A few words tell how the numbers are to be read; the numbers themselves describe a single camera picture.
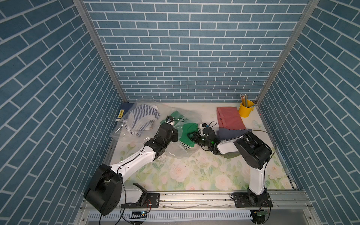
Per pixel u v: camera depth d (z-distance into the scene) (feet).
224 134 3.18
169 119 2.42
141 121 3.45
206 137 2.59
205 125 2.99
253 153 1.74
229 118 3.55
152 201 2.42
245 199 2.40
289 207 2.41
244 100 3.42
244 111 3.53
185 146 3.02
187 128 3.27
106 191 1.34
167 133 2.08
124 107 3.86
